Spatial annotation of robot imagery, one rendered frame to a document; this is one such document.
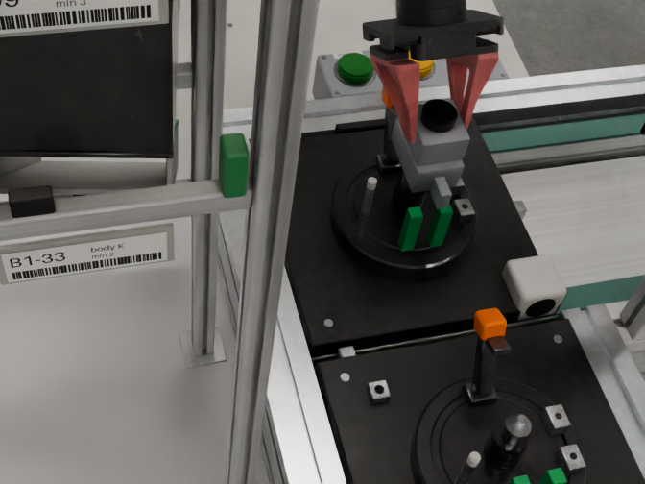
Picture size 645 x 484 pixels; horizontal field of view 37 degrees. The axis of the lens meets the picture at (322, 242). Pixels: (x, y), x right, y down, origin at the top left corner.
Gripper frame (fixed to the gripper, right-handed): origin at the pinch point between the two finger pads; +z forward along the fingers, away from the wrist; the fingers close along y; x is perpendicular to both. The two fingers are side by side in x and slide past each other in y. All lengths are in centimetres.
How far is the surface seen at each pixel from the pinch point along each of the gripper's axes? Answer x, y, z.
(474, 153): 13.1, 9.6, 7.1
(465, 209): 3.3, 4.0, 9.2
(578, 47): 158, 108, 30
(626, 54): 154, 120, 33
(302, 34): -35.2, -20.2, -15.3
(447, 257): 0.8, 1.1, 12.6
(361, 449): -11.1, -11.9, 22.4
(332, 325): -1.1, -10.8, 16.0
